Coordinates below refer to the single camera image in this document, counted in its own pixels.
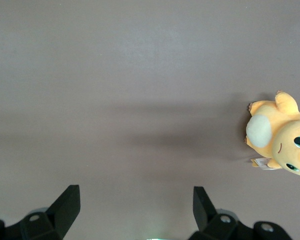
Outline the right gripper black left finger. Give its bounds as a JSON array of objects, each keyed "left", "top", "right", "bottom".
[{"left": 0, "top": 184, "right": 81, "bottom": 240}]

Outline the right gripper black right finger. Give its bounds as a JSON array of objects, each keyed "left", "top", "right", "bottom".
[{"left": 188, "top": 186, "right": 293, "bottom": 240}]

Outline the orange plush toy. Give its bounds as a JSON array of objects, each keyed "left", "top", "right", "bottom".
[{"left": 244, "top": 90, "right": 300, "bottom": 178}]

